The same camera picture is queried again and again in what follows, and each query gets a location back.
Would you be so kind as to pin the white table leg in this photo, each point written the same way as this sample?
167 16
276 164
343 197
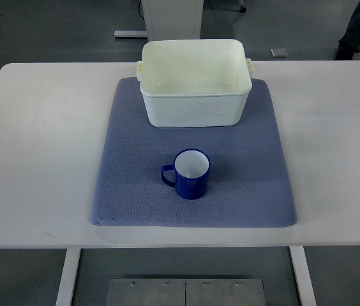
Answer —
302 275
68 277

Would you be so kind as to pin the white pedestal column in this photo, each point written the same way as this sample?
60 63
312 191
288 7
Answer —
172 20

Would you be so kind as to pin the grey floor socket plate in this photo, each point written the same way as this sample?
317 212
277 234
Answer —
278 53

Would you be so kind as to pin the blue enamel mug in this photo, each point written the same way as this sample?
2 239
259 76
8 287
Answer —
188 174

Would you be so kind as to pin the white table left leg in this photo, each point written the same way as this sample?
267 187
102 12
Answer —
68 277

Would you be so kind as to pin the metal base plate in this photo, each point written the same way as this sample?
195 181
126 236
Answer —
185 292

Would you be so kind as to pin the white table right leg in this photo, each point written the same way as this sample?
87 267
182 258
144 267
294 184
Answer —
302 275

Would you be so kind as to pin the grey foot bar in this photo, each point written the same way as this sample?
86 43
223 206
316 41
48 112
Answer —
130 34

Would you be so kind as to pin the white plastic box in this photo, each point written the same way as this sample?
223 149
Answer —
194 83

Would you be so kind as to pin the blue-grey textured mat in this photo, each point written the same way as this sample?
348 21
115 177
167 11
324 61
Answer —
249 185

